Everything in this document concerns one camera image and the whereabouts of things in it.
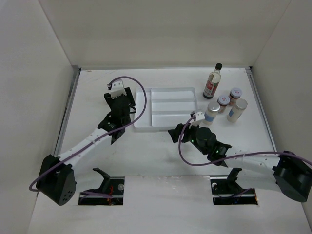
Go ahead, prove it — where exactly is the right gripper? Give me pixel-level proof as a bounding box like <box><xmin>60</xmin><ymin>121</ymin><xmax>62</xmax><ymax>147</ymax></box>
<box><xmin>168</xmin><ymin>119</ymin><xmax>208</xmax><ymax>155</ymax></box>

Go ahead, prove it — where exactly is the white bead jar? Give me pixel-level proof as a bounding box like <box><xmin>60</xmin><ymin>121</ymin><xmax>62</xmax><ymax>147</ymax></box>
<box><xmin>227</xmin><ymin>98</ymin><xmax>248</xmax><ymax>123</ymax></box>
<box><xmin>203</xmin><ymin>101</ymin><xmax>220</xmax><ymax>125</ymax></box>

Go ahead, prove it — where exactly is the chili jar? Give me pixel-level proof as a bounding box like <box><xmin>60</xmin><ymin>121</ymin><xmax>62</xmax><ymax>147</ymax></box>
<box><xmin>229</xmin><ymin>87</ymin><xmax>242</xmax><ymax>106</ymax></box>
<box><xmin>217</xmin><ymin>95</ymin><xmax>230</xmax><ymax>114</ymax></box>

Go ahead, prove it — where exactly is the soy sauce bottle black cap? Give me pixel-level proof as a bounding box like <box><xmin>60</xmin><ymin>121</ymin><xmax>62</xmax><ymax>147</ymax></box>
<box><xmin>203</xmin><ymin>63</ymin><xmax>223</xmax><ymax>99</ymax></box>

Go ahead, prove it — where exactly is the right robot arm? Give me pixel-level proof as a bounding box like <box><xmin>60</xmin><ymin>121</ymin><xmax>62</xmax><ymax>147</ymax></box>
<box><xmin>168</xmin><ymin>123</ymin><xmax>312</xmax><ymax>203</ymax></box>

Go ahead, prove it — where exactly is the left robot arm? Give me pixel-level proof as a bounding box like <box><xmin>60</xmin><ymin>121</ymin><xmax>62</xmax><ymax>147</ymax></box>
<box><xmin>30</xmin><ymin>87</ymin><xmax>136</xmax><ymax>206</ymax></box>

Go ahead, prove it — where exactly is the white divided organizer tray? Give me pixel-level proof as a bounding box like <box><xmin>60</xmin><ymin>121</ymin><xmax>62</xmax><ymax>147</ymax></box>
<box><xmin>134</xmin><ymin>87</ymin><xmax>198</xmax><ymax>132</ymax></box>

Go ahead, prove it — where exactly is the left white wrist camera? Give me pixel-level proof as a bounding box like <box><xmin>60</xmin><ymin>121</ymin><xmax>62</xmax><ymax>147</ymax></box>
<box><xmin>107</xmin><ymin>79</ymin><xmax>126</xmax><ymax>99</ymax></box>

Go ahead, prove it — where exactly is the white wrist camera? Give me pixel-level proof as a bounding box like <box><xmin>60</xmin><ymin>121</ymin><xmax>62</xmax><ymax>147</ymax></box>
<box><xmin>191</xmin><ymin>111</ymin><xmax>205</xmax><ymax>125</ymax></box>
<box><xmin>107</xmin><ymin>79</ymin><xmax>126</xmax><ymax>99</ymax></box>

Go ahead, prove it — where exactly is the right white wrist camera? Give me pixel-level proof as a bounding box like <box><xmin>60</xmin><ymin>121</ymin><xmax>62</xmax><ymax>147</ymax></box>
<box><xmin>191</xmin><ymin>111</ymin><xmax>205</xmax><ymax>125</ymax></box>

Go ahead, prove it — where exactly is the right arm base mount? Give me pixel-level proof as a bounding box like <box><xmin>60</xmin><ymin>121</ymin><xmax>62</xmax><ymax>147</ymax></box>
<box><xmin>210</xmin><ymin>168</ymin><xmax>258</xmax><ymax>205</ymax></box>

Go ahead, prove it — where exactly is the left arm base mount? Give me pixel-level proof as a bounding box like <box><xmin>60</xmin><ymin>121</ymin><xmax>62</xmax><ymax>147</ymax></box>
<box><xmin>78</xmin><ymin>168</ymin><xmax>125</xmax><ymax>206</ymax></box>

